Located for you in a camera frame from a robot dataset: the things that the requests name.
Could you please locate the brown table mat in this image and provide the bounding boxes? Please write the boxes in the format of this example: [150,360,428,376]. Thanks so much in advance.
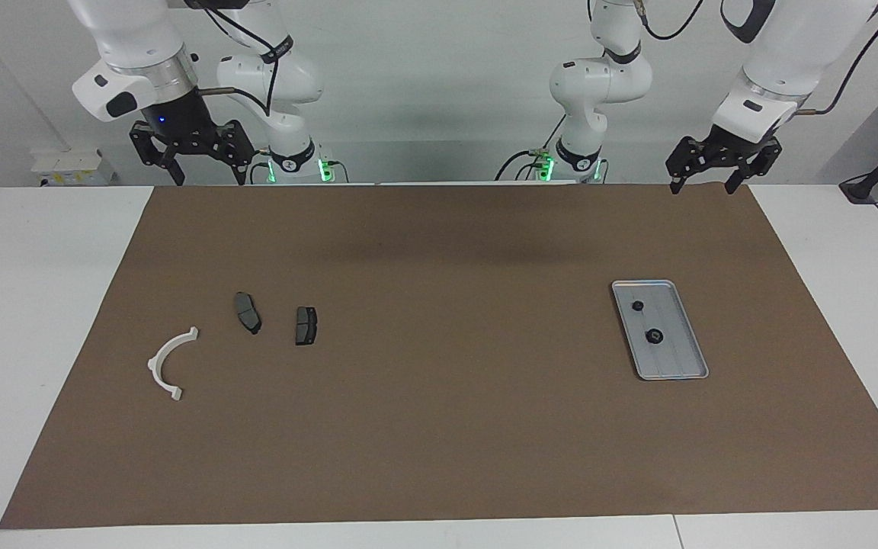
[0,183,878,531]

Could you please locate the silver metal tray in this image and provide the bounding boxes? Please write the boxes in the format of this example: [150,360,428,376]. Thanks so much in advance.
[611,280,710,380]

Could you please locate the dark grey curved brake pad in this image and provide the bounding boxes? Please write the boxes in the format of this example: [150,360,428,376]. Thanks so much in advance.
[234,292,262,336]

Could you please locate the black right arm base cable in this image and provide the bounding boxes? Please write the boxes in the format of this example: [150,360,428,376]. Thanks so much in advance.
[241,149,272,184]

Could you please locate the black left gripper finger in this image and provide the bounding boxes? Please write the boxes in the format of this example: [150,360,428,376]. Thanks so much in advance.
[666,137,710,195]
[725,141,783,194]

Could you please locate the black arm base cable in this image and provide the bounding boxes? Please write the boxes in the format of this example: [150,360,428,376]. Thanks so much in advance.
[241,149,272,184]
[494,114,566,181]

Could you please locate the white power box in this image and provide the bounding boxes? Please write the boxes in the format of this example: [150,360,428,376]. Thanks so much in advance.
[31,149,116,188]

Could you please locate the black left arm base cable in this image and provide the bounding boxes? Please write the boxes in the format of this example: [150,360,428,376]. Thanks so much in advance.
[494,114,566,181]

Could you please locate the white curved plastic bracket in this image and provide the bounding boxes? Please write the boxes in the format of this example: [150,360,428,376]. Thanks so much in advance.
[147,326,200,402]

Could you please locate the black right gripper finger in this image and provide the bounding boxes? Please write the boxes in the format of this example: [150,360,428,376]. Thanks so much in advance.
[130,122,185,186]
[214,120,257,186]

